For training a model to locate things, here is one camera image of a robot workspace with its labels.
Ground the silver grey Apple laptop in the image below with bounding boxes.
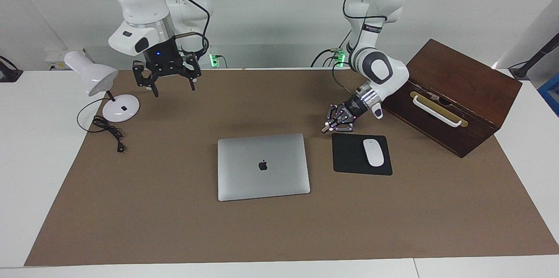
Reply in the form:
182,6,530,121
217,133,311,202

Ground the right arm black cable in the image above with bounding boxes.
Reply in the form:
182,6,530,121
155,0,211,62

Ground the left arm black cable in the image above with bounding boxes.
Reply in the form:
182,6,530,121
311,0,388,97

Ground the blue crate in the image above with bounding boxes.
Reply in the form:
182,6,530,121
537,73,559,117

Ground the white power strip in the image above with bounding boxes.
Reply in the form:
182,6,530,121
45,49,94,71

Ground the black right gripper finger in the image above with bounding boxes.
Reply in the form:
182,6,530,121
183,53,202,91
132,60,160,97

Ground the black clamp stand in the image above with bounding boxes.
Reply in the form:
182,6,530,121
0,56,23,83

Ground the white computer mouse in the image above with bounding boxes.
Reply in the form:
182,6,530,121
363,139,385,167

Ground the brown paper table mat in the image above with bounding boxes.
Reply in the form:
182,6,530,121
24,67,559,267

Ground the white desk lamp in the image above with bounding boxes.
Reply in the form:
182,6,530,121
64,51,141,123

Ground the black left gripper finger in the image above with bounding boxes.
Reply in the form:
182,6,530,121
322,104,348,132
325,116,354,133

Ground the black tripod pole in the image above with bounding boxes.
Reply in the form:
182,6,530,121
509,32,559,81

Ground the white box handle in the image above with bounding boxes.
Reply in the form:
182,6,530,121
412,94,462,128

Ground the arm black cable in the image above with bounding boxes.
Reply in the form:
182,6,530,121
155,0,211,62
311,0,388,97

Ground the black lamp power cable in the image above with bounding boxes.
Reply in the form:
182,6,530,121
77,97,126,153

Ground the black mouse pad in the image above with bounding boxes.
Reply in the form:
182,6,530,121
331,133,393,176

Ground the dark brown wooden box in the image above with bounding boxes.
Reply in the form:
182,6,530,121
381,38,523,159

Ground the brass handle plate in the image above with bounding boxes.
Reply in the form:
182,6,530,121
410,91,469,128

